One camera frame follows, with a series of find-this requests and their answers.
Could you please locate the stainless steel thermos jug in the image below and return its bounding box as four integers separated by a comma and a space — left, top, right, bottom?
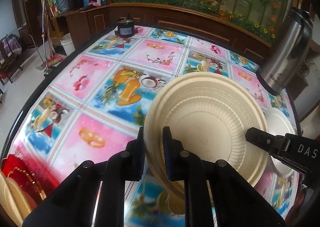
256, 7, 313, 96

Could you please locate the colourful fruit pattern tablecloth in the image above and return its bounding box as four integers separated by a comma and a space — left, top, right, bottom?
1, 25, 301, 227

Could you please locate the wooden chair with clothes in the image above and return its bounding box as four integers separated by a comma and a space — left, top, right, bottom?
1, 35, 23, 86

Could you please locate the white plastic bucket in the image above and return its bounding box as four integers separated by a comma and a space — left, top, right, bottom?
60, 33, 75, 56

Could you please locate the mop with metal handle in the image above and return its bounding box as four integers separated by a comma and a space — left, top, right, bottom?
40, 0, 63, 77

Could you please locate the red plastic plate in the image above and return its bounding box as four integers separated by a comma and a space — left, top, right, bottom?
1, 154, 47, 204

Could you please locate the dark wooden cabinet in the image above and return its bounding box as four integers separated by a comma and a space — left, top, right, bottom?
52, 3, 271, 64

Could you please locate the white foam bowl near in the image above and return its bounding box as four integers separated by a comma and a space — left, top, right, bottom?
263, 106, 298, 180

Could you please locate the beige plastic bowl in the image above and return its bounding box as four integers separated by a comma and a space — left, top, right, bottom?
143, 71, 270, 215
1, 171, 33, 226

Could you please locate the small black motor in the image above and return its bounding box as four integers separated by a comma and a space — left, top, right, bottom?
115, 12, 135, 38

